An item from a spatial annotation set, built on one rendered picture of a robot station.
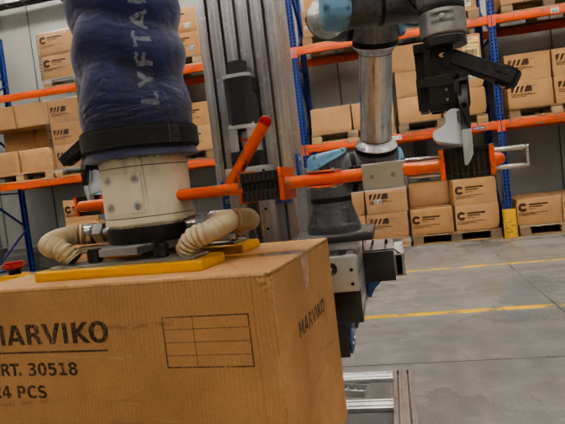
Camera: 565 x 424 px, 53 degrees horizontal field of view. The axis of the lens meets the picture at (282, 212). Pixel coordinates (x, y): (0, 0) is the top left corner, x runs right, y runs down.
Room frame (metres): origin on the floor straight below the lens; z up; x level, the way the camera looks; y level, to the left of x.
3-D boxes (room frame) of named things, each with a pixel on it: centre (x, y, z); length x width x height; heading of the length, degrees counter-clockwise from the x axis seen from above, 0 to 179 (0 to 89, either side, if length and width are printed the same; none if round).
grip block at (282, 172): (1.04, 0.02, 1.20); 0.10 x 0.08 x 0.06; 162
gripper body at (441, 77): (0.94, -0.29, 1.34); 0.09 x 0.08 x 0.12; 73
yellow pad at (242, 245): (1.20, 0.23, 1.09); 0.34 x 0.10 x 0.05; 72
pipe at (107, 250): (1.11, 0.26, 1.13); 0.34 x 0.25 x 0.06; 72
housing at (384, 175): (0.97, -0.18, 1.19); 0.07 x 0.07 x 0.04; 72
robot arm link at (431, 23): (0.94, -0.30, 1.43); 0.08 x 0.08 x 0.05
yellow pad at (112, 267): (1.02, 0.29, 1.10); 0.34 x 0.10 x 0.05; 72
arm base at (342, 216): (1.60, -0.14, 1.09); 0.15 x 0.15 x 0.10
